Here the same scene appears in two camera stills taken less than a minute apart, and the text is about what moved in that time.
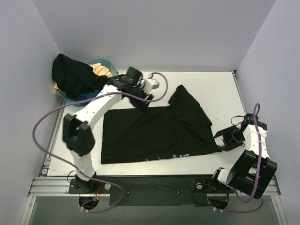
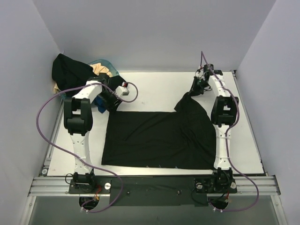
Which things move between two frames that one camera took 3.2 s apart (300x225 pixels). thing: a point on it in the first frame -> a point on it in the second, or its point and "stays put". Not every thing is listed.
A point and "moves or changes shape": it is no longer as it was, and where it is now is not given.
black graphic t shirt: x=181 y=129 moves or changes shape
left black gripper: x=141 y=99 -> x=112 y=101
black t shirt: x=72 y=78 stays put
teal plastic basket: x=66 y=100 stays put
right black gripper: x=231 y=136 -> x=197 y=85
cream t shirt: x=98 y=67 stays put
